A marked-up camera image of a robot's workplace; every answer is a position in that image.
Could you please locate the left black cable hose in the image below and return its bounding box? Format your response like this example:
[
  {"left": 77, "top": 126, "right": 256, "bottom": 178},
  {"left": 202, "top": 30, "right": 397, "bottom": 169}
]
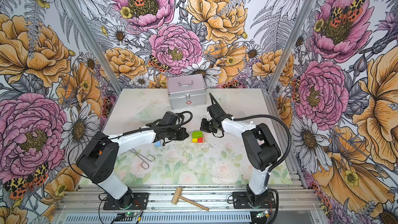
[{"left": 66, "top": 110, "right": 193, "bottom": 181}]

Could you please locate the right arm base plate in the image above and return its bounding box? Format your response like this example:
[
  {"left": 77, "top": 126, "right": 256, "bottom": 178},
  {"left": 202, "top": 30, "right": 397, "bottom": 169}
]
[{"left": 232, "top": 191, "right": 277, "bottom": 209}]

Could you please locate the silver pink metal case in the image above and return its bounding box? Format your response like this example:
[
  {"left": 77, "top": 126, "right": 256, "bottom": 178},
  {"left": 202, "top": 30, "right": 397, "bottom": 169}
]
[{"left": 167, "top": 74, "right": 206, "bottom": 109}]

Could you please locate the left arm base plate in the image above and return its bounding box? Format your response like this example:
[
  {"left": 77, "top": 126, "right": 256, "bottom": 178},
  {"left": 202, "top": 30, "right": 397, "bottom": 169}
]
[{"left": 103, "top": 192, "right": 149, "bottom": 211}]

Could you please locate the black cable hose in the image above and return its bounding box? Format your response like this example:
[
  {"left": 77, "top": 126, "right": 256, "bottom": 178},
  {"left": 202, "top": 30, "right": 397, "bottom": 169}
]
[
  {"left": 209, "top": 92, "right": 292, "bottom": 224},
  {"left": 66, "top": 110, "right": 193, "bottom": 181}
]

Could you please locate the circuit board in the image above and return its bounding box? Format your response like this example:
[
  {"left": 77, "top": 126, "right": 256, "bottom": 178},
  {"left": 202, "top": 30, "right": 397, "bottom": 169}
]
[
  {"left": 117, "top": 212, "right": 143, "bottom": 220},
  {"left": 256, "top": 210, "right": 269, "bottom": 218}
]

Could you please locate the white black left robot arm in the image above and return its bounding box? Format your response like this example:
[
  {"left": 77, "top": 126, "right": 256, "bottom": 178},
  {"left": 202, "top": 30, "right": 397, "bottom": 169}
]
[{"left": 76, "top": 111, "right": 193, "bottom": 209}]

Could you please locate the light blue wood cube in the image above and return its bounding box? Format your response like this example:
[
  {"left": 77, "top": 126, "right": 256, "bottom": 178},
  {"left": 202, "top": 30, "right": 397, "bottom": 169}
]
[{"left": 154, "top": 141, "right": 162, "bottom": 147}]

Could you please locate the aluminium front rail frame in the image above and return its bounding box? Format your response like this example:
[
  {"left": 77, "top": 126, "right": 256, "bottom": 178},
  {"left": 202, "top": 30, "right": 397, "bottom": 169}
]
[{"left": 53, "top": 185, "right": 327, "bottom": 224}]

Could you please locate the green wood block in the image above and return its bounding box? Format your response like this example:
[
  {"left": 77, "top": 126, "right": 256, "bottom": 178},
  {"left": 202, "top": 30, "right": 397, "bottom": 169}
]
[{"left": 192, "top": 131, "right": 203, "bottom": 139}]

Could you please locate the left circuit board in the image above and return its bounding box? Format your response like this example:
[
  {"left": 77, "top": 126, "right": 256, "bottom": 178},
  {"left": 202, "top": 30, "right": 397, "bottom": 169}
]
[{"left": 117, "top": 212, "right": 143, "bottom": 220}]

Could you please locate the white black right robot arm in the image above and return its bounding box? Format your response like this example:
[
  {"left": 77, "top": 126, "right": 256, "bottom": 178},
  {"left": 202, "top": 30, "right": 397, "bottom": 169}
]
[{"left": 200, "top": 104, "right": 282, "bottom": 207}]

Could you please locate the wooden mallet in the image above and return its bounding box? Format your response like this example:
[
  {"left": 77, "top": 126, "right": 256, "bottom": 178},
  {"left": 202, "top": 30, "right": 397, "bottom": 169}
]
[{"left": 171, "top": 187, "right": 209, "bottom": 212}]

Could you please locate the right circuit board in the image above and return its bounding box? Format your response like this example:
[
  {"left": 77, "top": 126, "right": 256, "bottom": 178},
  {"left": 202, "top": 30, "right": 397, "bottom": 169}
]
[{"left": 256, "top": 210, "right": 269, "bottom": 218}]

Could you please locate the right black cable hose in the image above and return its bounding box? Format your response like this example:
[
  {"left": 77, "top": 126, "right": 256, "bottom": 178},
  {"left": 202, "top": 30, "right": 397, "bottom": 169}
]
[{"left": 209, "top": 92, "right": 292, "bottom": 224}]

